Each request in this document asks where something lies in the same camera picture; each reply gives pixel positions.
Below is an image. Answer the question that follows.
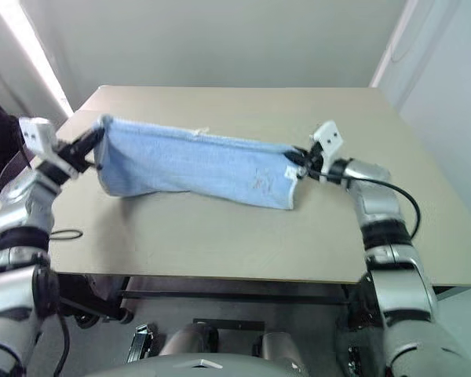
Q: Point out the light blue towel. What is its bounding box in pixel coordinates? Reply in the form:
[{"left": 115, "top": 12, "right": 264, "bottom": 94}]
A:
[{"left": 92, "top": 113, "right": 303, "bottom": 211}]

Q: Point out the black left shoulder cable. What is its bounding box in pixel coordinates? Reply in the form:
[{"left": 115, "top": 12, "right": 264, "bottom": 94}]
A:
[{"left": 56, "top": 306, "right": 72, "bottom": 373}]

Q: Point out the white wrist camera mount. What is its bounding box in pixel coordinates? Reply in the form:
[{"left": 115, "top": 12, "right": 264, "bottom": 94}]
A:
[
  {"left": 18, "top": 116, "right": 59, "bottom": 159},
  {"left": 311, "top": 120, "right": 345, "bottom": 167}
]

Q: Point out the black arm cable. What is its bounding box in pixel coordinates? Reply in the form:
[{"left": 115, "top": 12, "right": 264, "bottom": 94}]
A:
[
  {"left": 46, "top": 229, "right": 84, "bottom": 241},
  {"left": 308, "top": 167, "right": 422, "bottom": 239}
]

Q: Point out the black flat floor plate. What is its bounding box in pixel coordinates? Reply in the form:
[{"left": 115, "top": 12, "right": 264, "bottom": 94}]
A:
[{"left": 192, "top": 318, "right": 266, "bottom": 332}]

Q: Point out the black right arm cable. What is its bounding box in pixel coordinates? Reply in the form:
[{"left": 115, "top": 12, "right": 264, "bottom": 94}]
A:
[{"left": 308, "top": 167, "right": 422, "bottom": 239}]

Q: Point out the black metal table frame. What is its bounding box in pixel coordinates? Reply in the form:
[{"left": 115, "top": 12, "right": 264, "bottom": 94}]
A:
[{"left": 57, "top": 273, "right": 378, "bottom": 328}]

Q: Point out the grey robot torso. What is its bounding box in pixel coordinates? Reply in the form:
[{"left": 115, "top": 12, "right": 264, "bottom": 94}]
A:
[{"left": 85, "top": 344, "right": 312, "bottom": 377}]

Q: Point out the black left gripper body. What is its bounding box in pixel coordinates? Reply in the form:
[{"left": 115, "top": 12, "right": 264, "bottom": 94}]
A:
[{"left": 53, "top": 137, "right": 89, "bottom": 177}]

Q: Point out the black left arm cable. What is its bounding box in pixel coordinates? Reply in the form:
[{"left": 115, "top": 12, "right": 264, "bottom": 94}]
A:
[{"left": 46, "top": 229, "right": 84, "bottom": 241}]

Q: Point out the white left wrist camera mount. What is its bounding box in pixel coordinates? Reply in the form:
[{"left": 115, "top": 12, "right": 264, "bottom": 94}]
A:
[{"left": 18, "top": 116, "right": 59, "bottom": 159}]

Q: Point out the silver rounded robot leg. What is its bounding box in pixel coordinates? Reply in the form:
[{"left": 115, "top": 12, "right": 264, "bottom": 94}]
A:
[
  {"left": 253, "top": 331, "right": 304, "bottom": 368},
  {"left": 162, "top": 322, "right": 221, "bottom": 357}
]

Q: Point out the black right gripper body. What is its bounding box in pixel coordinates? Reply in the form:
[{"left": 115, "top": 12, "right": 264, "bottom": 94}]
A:
[{"left": 304, "top": 140, "right": 327, "bottom": 178}]

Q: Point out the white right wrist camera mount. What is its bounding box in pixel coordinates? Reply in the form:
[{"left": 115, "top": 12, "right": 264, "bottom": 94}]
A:
[{"left": 311, "top": 120, "right": 345, "bottom": 167}]

